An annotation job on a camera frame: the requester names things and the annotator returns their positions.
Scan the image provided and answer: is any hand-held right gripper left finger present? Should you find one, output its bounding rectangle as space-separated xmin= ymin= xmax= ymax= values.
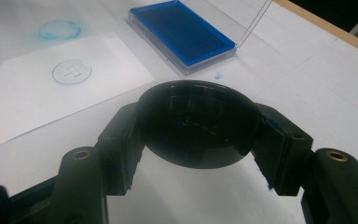
xmin=95 ymin=102 xmax=145 ymax=197

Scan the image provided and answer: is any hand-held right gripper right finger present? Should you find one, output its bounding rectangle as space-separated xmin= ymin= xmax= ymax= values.
xmin=250 ymin=102 xmax=315 ymax=197

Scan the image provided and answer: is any black stamp with clear knob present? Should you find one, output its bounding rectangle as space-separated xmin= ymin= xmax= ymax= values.
xmin=135 ymin=79 xmax=261 ymax=170

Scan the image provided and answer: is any blue ink pad clear case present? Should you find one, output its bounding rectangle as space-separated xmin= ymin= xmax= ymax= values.
xmin=127 ymin=0 xmax=274 ymax=77

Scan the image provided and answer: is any white paper sheet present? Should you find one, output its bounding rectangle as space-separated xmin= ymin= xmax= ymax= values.
xmin=0 ymin=31 xmax=156 ymax=145

